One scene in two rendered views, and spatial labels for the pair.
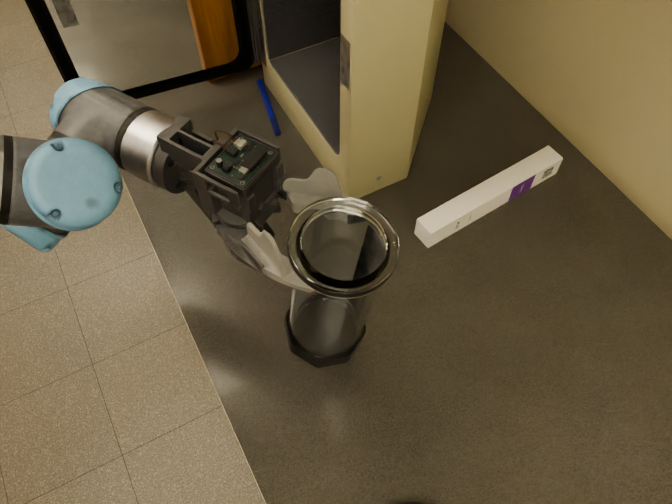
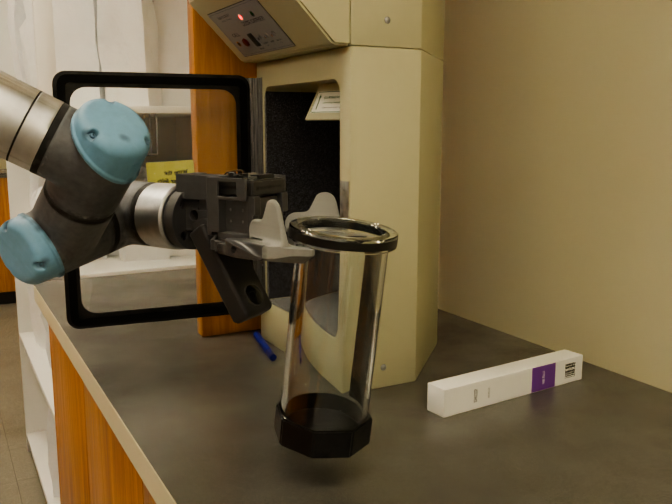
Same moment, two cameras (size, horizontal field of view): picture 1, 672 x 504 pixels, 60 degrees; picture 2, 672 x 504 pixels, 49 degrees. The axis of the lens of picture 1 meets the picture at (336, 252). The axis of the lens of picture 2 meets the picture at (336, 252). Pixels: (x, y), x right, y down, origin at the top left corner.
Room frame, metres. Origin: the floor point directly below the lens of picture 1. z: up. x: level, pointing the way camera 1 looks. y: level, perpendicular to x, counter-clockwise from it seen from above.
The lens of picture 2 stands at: (-0.41, 0.00, 1.31)
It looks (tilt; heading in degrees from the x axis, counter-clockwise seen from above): 10 degrees down; 0
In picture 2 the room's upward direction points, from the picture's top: straight up
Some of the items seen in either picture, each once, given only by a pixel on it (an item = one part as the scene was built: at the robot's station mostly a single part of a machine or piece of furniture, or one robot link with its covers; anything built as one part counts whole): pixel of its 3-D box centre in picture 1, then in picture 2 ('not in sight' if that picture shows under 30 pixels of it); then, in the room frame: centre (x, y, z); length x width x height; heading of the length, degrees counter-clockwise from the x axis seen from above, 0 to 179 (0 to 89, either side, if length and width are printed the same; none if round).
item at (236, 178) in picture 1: (220, 176); (227, 214); (0.40, 0.12, 1.21); 0.12 x 0.08 x 0.09; 58
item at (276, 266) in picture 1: (275, 252); (276, 229); (0.31, 0.06, 1.21); 0.09 x 0.03 x 0.06; 34
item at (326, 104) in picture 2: not in sight; (362, 102); (0.75, -0.04, 1.34); 0.18 x 0.18 x 0.05
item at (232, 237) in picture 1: (248, 236); (249, 246); (0.34, 0.09, 1.19); 0.09 x 0.05 x 0.02; 34
